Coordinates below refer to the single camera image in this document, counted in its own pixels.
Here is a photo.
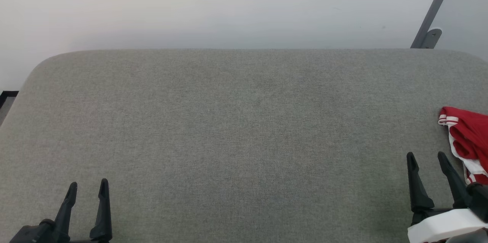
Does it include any grey slanted metal bar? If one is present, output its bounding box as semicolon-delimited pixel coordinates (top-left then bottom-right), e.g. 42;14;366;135
410;0;460;49

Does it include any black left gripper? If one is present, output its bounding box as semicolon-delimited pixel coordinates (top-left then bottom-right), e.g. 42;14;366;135
9;178;113;243

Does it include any grey metal bar bracket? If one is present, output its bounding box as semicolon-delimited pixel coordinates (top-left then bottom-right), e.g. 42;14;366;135
421;28;443;49

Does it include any black baseboard strip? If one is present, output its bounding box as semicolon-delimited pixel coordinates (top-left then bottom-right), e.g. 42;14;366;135
0;90;19;108

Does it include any red and white t-shirt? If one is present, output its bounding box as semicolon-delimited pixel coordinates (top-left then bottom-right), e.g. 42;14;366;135
438;106;488;185

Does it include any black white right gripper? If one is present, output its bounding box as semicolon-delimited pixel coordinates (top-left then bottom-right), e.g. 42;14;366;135
406;151;475;227

